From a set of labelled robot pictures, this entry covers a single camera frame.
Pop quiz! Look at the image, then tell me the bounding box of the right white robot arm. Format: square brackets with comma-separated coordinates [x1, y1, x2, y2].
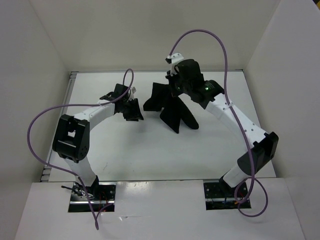
[166, 54, 279, 197]

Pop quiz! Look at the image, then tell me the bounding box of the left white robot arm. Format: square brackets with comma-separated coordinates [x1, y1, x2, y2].
[52, 83, 144, 200]

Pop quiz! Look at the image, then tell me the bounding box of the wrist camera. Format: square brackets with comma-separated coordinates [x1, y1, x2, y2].
[165, 53, 184, 76]
[130, 86, 137, 94]

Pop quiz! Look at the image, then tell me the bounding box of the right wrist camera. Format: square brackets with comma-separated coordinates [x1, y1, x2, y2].
[165, 53, 184, 76]

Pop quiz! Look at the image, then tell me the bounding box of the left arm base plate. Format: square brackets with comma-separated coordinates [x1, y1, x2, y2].
[66, 182, 116, 213]

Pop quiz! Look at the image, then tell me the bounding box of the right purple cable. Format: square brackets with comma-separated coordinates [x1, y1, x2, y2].
[168, 29, 270, 217]

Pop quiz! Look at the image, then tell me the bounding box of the purple cable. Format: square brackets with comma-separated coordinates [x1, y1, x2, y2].
[26, 68, 135, 231]
[168, 29, 270, 217]

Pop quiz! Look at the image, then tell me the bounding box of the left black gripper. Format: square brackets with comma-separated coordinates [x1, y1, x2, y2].
[121, 98, 144, 122]

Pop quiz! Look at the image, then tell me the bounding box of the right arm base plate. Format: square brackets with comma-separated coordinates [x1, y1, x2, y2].
[203, 179, 251, 211]

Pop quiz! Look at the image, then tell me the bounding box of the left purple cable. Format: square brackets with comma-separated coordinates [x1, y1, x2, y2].
[26, 68, 135, 231]

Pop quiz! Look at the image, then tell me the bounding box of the black skirt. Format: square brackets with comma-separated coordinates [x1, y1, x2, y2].
[143, 82, 199, 134]

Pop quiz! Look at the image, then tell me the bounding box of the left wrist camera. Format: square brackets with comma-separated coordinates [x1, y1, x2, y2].
[130, 86, 137, 94]

